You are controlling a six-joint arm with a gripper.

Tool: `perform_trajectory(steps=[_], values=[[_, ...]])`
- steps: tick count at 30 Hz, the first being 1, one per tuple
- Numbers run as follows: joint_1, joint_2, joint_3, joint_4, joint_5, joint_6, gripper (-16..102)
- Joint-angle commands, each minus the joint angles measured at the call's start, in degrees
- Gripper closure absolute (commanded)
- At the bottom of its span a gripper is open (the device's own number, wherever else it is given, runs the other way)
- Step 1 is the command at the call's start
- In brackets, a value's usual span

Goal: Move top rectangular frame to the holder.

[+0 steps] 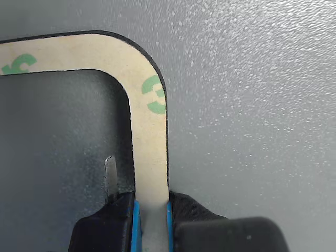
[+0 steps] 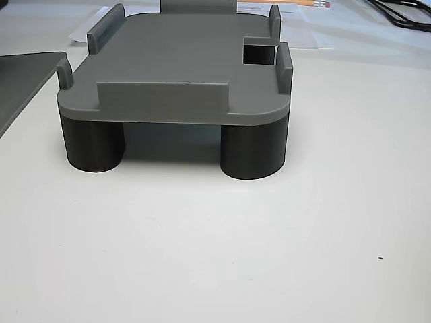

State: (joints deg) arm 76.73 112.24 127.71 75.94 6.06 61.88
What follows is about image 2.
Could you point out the grey holder with black legs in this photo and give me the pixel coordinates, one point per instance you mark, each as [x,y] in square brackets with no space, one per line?
[175,57]

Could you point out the white paper sheet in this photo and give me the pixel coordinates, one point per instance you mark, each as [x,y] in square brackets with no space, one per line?
[304,30]
[88,25]

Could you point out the yellow pencil with eraser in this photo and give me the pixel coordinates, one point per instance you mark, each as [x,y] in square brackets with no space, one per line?
[320,3]

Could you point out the flat grey plate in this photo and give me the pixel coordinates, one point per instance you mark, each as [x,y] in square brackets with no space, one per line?
[23,77]

